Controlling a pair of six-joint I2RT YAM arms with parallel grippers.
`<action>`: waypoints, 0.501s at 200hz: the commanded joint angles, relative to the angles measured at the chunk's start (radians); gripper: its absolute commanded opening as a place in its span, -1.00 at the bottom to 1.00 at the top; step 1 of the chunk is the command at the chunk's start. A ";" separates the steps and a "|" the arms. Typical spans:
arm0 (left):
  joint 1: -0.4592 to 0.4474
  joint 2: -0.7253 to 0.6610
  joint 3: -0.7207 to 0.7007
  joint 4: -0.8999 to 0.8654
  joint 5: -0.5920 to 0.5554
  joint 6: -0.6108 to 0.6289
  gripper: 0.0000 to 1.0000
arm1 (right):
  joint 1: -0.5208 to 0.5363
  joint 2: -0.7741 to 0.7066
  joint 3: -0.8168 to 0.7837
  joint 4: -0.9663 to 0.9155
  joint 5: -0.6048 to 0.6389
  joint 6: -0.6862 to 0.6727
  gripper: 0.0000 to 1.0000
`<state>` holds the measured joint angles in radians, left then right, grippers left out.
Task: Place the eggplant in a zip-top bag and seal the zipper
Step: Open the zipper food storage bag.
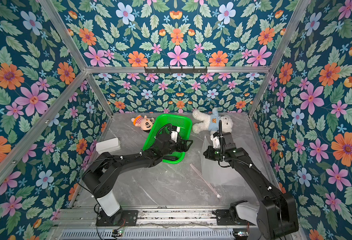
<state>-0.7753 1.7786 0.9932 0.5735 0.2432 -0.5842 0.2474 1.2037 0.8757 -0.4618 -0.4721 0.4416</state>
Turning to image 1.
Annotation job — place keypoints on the green plastic basket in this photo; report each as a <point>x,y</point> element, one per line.
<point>165,124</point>

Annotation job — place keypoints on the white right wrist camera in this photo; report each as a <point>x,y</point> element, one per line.
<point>216,141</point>

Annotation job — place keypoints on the clear zip-top bag pink zipper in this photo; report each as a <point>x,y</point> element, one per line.
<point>207,183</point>

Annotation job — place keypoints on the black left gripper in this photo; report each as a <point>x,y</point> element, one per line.
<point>183,148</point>

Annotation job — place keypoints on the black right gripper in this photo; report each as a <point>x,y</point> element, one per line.
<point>222,137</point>

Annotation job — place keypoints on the black hook rail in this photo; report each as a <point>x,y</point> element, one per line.
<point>175,70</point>

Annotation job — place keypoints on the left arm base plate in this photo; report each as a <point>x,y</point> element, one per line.
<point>122,218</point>

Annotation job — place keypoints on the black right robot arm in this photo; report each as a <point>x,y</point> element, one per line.
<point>276,213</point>

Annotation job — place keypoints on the white plastic box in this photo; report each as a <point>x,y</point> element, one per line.
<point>108,146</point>

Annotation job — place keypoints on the white teddy bear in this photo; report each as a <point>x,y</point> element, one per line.
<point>211,122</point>

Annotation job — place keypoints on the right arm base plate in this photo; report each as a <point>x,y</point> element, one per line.
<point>226,217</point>

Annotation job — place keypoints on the cartoon doll head toy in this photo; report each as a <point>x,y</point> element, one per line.
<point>144,123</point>

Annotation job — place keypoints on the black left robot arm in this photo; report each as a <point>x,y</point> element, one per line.
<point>103,173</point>

